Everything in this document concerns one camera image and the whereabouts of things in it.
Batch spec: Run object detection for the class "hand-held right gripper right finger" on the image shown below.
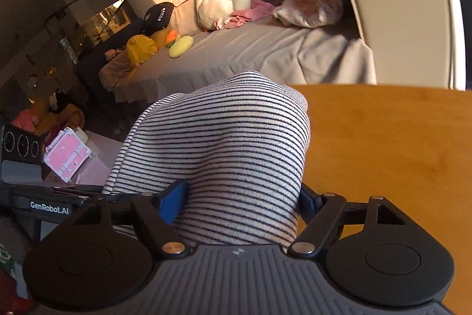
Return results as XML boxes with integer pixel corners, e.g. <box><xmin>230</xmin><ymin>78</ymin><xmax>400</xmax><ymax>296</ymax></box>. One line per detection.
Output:
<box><xmin>288</xmin><ymin>186</ymin><xmax>404</xmax><ymax>258</ymax></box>

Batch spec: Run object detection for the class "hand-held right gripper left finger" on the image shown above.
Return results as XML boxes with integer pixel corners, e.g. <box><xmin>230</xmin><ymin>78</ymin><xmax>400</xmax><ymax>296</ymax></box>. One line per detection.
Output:
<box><xmin>70</xmin><ymin>178</ymin><xmax>189</xmax><ymax>258</ymax></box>

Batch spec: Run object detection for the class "striped grey sweater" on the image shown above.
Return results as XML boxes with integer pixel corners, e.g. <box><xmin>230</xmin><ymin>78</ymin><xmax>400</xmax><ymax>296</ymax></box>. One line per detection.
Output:
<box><xmin>101</xmin><ymin>71</ymin><xmax>310</xmax><ymax>249</ymax></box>

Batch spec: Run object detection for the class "pink toy suitcase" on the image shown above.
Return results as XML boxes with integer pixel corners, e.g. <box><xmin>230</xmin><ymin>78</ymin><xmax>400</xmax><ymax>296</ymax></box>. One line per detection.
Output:
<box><xmin>42</xmin><ymin>128</ymin><xmax>92</xmax><ymax>183</ymax></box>

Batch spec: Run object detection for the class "dark cabinet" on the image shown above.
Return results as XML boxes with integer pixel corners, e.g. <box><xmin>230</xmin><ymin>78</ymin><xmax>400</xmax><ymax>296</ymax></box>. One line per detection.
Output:
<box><xmin>76</xmin><ymin>18</ymin><xmax>144</xmax><ymax>99</ymax></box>

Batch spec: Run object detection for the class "yellow-green plush toy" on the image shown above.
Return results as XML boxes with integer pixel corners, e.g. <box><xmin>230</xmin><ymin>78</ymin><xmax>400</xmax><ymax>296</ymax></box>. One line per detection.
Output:
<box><xmin>168</xmin><ymin>35</ymin><xmax>194</xmax><ymax>58</ymax></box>

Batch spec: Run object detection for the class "yellow plush toy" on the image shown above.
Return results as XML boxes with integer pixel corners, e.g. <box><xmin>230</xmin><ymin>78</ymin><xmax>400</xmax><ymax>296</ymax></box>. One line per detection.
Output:
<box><xmin>126</xmin><ymin>35</ymin><xmax>159</xmax><ymax>65</ymax></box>

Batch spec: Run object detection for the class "grey sofa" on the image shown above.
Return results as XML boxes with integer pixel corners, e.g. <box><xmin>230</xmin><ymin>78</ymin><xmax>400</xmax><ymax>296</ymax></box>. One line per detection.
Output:
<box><xmin>76</xmin><ymin>0</ymin><xmax>458</xmax><ymax>105</ymax></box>

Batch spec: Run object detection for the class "orange plush toy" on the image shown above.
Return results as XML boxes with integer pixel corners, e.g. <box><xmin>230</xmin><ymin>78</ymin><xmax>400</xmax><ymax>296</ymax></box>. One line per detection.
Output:
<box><xmin>162</xmin><ymin>29</ymin><xmax>181</xmax><ymax>46</ymax></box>

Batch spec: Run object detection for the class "black cap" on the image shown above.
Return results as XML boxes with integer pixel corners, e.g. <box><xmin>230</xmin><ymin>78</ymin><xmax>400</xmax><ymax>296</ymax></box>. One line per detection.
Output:
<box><xmin>142</xmin><ymin>2</ymin><xmax>176</xmax><ymax>36</ymax></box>

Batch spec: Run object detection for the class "pink floral pillow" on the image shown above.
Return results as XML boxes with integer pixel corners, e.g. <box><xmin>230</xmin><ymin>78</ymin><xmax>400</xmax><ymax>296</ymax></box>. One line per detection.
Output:
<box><xmin>273</xmin><ymin>0</ymin><xmax>345</xmax><ymax>28</ymax></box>

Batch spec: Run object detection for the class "glass fish tank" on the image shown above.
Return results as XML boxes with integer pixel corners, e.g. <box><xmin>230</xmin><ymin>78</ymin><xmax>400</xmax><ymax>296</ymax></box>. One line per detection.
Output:
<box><xmin>44</xmin><ymin>0</ymin><xmax>144</xmax><ymax>59</ymax></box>

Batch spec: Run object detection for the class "pink garment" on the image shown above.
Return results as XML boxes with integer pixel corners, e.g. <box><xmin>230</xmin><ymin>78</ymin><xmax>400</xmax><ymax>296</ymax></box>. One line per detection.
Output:
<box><xmin>223</xmin><ymin>0</ymin><xmax>277</xmax><ymax>30</ymax></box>

